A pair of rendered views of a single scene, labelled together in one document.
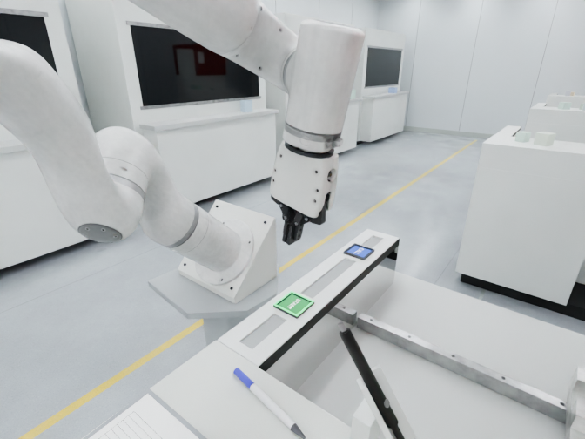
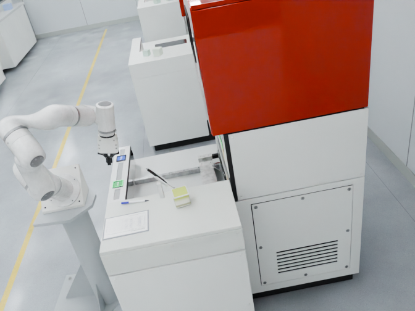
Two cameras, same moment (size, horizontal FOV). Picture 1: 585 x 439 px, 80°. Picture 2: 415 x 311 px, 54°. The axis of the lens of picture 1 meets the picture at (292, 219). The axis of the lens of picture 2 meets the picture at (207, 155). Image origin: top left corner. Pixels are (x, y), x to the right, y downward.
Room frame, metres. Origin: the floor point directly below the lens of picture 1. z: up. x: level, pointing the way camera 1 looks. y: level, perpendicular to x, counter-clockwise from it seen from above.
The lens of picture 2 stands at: (-1.19, 0.74, 2.17)
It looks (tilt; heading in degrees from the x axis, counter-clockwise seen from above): 32 degrees down; 322
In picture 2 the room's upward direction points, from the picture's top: 11 degrees counter-clockwise
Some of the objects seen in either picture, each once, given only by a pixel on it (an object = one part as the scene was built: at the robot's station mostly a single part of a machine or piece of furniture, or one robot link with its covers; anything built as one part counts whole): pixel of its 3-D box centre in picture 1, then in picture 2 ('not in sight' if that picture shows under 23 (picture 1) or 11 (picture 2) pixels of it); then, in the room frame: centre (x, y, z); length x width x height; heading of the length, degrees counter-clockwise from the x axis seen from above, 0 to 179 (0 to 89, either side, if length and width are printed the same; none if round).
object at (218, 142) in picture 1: (193, 104); not in sight; (4.13, 1.12, 1.00); 1.80 x 1.08 x 2.00; 142
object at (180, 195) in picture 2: not in sight; (181, 197); (0.13, -0.10, 1.00); 0.07 x 0.07 x 0.07; 61
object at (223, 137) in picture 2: not in sight; (218, 131); (0.38, -0.62, 1.02); 0.82 x 0.03 x 0.40; 142
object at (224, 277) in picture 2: not in sight; (185, 252); (0.37, -0.20, 0.41); 0.97 x 0.64 x 0.82; 142
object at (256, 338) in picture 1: (327, 303); (123, 181); (0.64, -0.08, 0.89); 0.55 x 0.09 x 0.14; 142
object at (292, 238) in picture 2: not in sight; (283, 202); (0.18, -0.89, 0.41); 0.82 x 0.71 x 0.82; 142
